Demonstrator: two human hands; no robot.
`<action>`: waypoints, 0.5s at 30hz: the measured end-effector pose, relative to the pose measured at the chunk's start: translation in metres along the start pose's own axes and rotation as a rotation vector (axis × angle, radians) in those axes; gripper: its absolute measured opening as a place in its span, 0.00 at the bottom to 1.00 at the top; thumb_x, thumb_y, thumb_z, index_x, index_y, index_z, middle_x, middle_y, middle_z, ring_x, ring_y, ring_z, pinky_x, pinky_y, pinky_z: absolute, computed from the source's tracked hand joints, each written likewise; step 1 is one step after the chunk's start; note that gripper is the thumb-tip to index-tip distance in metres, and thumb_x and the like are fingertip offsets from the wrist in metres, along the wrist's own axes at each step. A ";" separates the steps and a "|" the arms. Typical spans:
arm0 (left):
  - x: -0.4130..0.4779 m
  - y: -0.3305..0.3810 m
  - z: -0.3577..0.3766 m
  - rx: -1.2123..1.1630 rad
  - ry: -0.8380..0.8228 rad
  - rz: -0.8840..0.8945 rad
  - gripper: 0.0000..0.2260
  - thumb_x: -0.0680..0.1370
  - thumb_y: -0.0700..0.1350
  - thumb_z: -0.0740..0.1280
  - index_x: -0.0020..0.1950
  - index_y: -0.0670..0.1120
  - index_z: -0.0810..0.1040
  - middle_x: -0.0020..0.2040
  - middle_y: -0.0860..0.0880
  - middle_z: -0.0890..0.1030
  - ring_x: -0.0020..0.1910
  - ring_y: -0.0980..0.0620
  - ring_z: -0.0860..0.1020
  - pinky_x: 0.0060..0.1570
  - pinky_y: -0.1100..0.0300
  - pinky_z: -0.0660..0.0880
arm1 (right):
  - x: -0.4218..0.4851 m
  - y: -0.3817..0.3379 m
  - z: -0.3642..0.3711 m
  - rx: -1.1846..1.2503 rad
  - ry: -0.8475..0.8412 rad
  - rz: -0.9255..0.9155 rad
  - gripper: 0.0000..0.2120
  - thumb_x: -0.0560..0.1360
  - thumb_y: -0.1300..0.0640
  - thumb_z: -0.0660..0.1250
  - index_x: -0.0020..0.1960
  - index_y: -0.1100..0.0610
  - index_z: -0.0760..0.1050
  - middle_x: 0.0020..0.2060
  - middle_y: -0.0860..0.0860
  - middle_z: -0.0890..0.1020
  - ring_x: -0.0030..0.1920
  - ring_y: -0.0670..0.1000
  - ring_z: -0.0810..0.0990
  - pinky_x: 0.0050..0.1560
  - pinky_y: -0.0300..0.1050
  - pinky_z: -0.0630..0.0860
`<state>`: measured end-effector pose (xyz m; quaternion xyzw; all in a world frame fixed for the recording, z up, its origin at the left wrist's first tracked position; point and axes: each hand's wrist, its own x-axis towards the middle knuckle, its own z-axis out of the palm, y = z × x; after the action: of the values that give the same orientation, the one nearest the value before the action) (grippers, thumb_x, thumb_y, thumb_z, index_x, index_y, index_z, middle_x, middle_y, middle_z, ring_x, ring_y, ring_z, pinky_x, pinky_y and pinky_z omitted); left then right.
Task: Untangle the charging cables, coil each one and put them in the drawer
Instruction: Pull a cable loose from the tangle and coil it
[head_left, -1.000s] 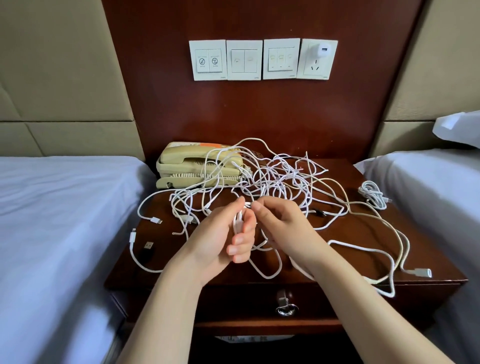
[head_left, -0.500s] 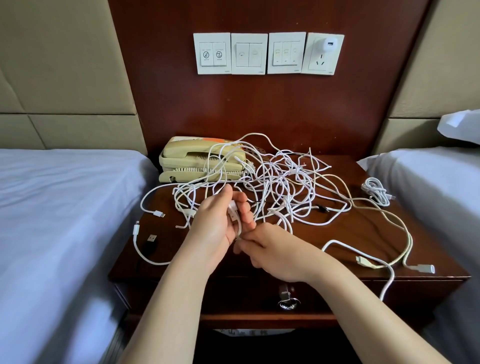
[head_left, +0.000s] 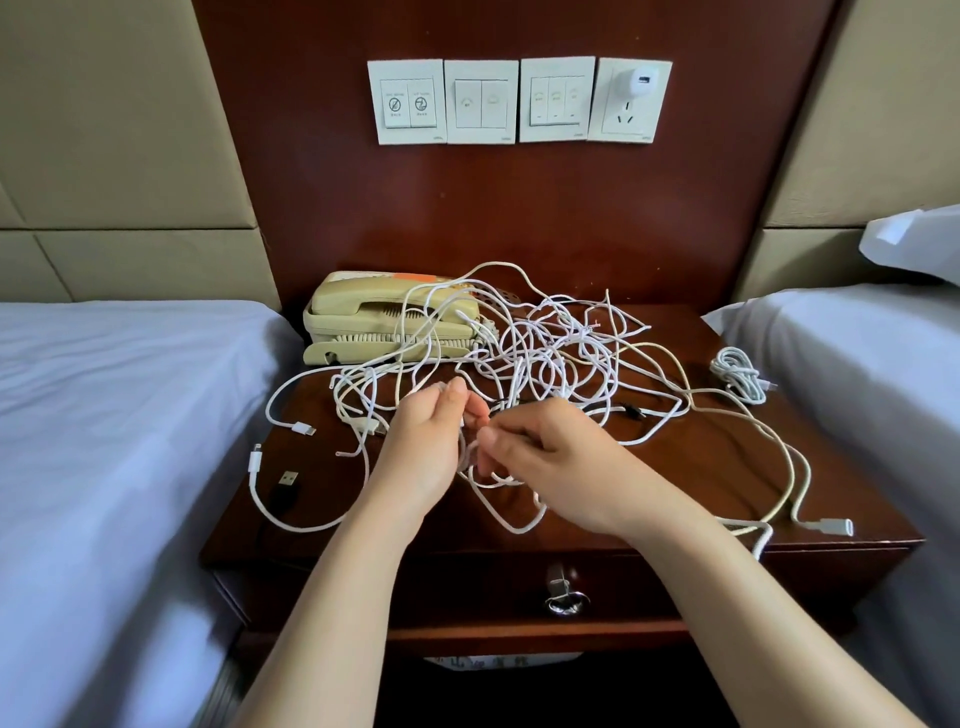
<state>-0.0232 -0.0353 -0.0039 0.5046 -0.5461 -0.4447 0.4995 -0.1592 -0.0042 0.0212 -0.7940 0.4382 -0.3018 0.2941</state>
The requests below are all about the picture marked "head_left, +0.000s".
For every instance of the person's right hand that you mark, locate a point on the person's right hand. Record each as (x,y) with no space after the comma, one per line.
(578,465)

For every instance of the person's left hand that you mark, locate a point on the person's left hand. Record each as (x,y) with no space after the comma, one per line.
(420,450)

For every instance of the dark wooden drawer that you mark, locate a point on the dark wooden drawer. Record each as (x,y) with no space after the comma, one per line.
(375,593)

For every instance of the person's right forearm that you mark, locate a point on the person's right forearm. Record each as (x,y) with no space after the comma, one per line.
(765,630)

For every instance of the person's left forearm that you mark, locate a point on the person's left forearm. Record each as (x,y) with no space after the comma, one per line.
(330,630)

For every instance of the wooden nightstand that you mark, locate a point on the wooden nightstand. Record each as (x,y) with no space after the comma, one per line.
(705,450)

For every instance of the small black usb plug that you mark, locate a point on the small black usb plug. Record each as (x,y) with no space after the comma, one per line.
(285,483)

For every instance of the white crumpled bag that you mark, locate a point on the white crumpled bag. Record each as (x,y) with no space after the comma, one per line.
(503,660)

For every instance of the left bed white sheet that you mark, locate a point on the left bed white sheet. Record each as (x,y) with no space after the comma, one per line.
(120,480)

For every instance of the bed white sheet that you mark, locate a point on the bed white sheet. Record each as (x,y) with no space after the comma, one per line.
(120,480)
(885,405)

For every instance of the right bed white sheet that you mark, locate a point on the right bed white sheet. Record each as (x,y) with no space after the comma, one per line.
(885,405)

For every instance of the white plug-in charger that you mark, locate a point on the white plug-in charger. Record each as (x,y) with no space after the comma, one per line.
(644,83)

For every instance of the white pillow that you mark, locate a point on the white pillow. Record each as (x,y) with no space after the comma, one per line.
(923,243)

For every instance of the beige padded headboard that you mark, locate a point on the beige padded headboard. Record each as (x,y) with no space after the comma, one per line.
(120,135)
(870,120)

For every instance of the dark wooden wall panel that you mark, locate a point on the dark wooden wall panel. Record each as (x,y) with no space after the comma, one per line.
(510,210)

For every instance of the white wall socket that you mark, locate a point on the white wall socket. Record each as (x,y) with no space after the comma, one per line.
(623,123)

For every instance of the white double rocker wall switch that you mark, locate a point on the white double rocker wall switch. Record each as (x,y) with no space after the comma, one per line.
(482,102)

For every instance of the white triple rocker wall switch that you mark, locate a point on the white triple rocker wall switch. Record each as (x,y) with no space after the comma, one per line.
(557,101)

